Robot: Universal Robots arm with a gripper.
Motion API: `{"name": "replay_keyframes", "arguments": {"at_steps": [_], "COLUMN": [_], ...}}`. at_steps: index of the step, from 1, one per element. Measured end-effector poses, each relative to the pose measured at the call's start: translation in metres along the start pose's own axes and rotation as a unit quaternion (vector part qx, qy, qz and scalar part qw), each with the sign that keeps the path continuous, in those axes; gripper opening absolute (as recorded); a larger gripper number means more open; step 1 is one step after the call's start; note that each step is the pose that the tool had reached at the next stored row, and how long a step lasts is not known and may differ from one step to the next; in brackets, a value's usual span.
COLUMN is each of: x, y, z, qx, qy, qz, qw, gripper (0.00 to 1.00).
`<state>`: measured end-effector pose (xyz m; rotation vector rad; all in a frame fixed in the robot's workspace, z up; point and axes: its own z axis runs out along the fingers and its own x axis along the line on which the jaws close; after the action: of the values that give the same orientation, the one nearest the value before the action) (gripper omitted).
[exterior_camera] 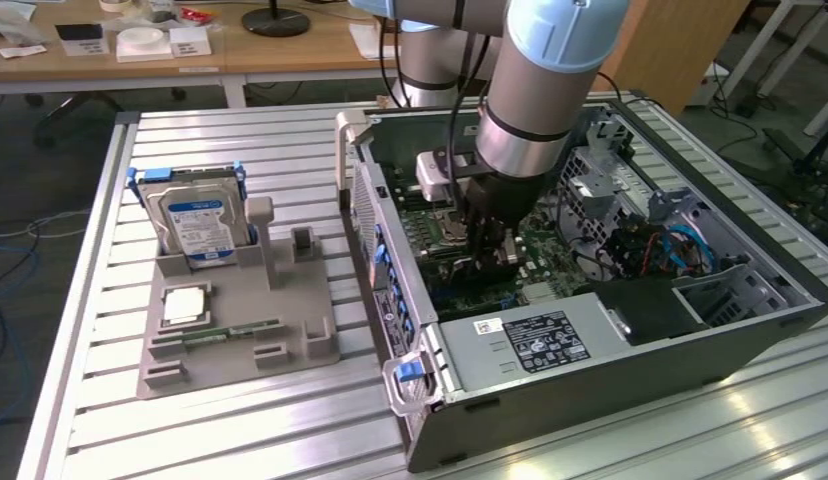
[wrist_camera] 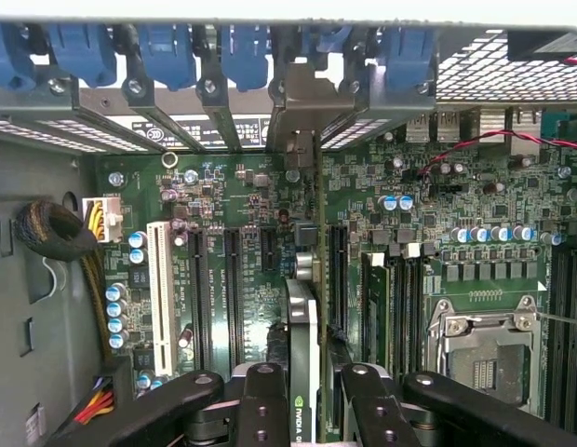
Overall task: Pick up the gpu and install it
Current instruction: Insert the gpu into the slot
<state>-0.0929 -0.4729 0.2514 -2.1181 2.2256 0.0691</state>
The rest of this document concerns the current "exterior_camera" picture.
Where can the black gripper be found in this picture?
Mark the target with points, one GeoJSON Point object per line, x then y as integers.
{"type": "Point", "coordinates": [508, 200]}

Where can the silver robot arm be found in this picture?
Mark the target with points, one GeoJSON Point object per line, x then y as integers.
{"type": "Point", "coordinates": [534, 100]}

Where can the metal CPU socket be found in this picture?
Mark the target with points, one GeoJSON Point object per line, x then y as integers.
{"type": "Point", "coordinates": [450, 225]}

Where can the perforated metal disk bay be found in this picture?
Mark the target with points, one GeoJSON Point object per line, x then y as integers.
{"type": "Point", "coordinates": [601, 190]}

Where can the black RAM slot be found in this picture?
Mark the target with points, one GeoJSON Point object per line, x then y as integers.
{"type": "Point", "coordinates": [409, 206]}
{"type": "Point", "coordinates": [407, 202]}
{"type": "Point", "coordinates": [406, 198]}
{"type": "Point", "coordinates": [405, 194]}
{"type": "Point", "coordinates": [441, 253]}

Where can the green motherboard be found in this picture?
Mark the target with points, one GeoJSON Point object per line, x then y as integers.
{"type": "Point", "coordinates": [541, 272]}

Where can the silver chipset heatsink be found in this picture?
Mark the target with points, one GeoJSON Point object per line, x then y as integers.
{"type": "Point", "coordinates": [542, 292]}

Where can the grey power supply unit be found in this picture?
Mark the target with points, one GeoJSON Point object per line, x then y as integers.
{"type": "Point", "coordinates": [554, 330]}

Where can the white paper stack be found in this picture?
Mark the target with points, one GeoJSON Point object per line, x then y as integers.
{"type": "Point", "coordinates": [370, 47]}

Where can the grey metal disk bay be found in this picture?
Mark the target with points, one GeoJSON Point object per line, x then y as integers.
{"type": "Point", "coordinates": [728, 295]}

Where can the dark grey PC case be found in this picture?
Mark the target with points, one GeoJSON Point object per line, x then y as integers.
{"type": "Point", "coordinates": [588, 400]}

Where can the black floor stand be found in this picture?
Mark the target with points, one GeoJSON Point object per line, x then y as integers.
{"type": "Point", "coordinates": [788, 145]}

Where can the grey printed parts rack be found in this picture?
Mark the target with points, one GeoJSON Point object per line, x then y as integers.
{"type": "Point", "coordinates": [254, 310]}

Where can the silver hard disk blue label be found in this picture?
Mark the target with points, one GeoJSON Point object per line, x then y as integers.
{"type": "Point", "coordinates": [197, 220]}

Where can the black round lamp base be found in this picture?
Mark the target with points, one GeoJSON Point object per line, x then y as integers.
{"type": "Point", "coordinates": [274, 24]}

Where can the green RAM stick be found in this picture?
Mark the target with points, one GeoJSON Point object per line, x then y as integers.
{"type": "Point", "coordinates": [221, 332]}

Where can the silver CPU chip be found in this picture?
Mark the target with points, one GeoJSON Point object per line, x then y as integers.
{"type": "Point", "coordinates": [185, 305]}

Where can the hard drive in blue caddy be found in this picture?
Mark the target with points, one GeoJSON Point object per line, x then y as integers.
{"type": "Point", "coordinates": [157, 175]}

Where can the plain white box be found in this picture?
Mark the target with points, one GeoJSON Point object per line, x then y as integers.
{"type": "Point", "coordinates": [190, 45]}

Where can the red packet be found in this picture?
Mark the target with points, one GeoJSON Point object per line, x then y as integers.
{"type": "Point", "coordinates": [195, 16]}

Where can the white box with tape roll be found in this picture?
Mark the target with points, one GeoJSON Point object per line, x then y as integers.
{"type": "Point", "coordinates": [143, 50]}

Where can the black office chair base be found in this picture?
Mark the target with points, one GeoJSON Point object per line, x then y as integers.
{"type": "Point", "coordinates": [70, 107]}

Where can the beige tape roll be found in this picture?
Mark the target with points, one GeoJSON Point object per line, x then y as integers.
{"type": "Point", "coordinates": [114, 5]}

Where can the white box black lid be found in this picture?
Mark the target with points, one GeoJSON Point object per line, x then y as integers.
{"type": "Point", "coordinates": [81, 45]}

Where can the white paper slip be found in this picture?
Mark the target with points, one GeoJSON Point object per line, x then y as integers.
{"type": "Point", "coordinates": [21, 52]}

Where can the clear plastic bag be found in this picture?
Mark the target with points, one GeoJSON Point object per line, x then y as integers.
{"type": "Point", "coordinates": [14, 25]}

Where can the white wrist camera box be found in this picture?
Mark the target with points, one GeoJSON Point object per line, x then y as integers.
{"type": "Point", "coordinates": [434, 175]}

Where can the wooden desk white frame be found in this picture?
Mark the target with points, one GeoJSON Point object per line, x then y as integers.
{"type": "Point", "coordinates": [287, 50]}

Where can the white table frame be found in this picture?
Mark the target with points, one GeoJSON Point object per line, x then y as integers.
{"type": "Point", "coordinates": [798, 45]}

